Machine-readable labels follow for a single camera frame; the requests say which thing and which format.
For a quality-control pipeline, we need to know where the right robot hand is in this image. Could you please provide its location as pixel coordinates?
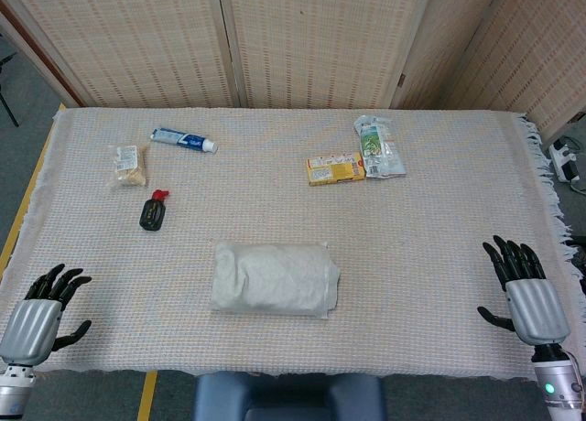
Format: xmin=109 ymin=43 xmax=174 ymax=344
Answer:
xmin=476 ymin=235 xmax=571 ymax=348

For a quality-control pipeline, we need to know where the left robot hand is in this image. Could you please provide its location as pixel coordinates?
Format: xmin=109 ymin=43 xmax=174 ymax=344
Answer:
xmin=0 ymin=263 xmax=93 ymax=366

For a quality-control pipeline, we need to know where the clear plastic zip bag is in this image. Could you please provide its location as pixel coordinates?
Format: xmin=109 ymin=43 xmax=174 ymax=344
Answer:
xmin=209 ymin=239 xmax=342 ymax=322

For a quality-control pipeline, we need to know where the grey garment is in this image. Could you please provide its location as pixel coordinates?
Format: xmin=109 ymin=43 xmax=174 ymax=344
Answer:
xmin=213 ymin=241 xmax=329 ymax=313

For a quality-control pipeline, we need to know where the blue padded robot base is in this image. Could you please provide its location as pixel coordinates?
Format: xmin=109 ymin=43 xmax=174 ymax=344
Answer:
xmin=191 ymin=371 xmax=388 ymax=421

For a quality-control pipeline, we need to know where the yellow floor tape strip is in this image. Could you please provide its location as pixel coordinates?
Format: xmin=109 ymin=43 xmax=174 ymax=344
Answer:
xmin=136 ymin=370 xmax=159 ymax=421
xmin=0 ymin=103 xmax=68 ymax=269

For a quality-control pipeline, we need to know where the white power strip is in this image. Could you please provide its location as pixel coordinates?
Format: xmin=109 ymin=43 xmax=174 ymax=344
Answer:
xmin=548 ymin=136 xmax=582 ymax=184

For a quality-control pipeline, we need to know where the black bottle red cap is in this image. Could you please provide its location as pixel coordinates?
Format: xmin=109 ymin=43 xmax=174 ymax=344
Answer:
xmin=138 ymin=189 xmax=170 ymax=232

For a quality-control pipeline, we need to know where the beige snack packet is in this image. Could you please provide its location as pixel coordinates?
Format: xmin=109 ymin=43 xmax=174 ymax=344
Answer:
xmin=109 ymin=144 xmax=148 ymax=188

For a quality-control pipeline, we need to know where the white green snack pouch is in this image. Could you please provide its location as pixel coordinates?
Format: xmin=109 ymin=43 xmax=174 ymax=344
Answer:
xmin=353 ymin=114 xmax=407 ymax=180

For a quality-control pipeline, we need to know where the blue white toothpaste tube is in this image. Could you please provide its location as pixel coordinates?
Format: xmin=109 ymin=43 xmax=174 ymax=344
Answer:
xmin=150 ymin=127 xmax=219 ymax=155

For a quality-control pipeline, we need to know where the yellow cardboard box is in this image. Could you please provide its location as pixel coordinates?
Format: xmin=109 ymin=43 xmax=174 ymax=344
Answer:
xmin=305 ymin=152 xmax=367 ymax=187

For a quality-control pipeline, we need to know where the woven bamboo screen panel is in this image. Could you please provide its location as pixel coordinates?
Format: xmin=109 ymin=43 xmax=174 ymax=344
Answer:
xmin=216 ymin=0 xmax=509 ymax=111
xmin=441 ymin=0 xmax=586 ymax=136
xmin=0 ymin=0 xmax=235 ymax=109
xmin=391 ymin=0 xmax=523 ymax=111

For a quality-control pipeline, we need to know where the woven checked tablecloth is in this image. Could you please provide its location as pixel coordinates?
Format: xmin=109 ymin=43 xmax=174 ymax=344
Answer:
xmin=0 ymin=105 xmax=586 ymax=382

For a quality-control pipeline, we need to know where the black chair frame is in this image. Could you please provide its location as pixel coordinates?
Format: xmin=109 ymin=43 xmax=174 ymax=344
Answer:
xmin=0 ymin=32 xmax=21 ymax=129

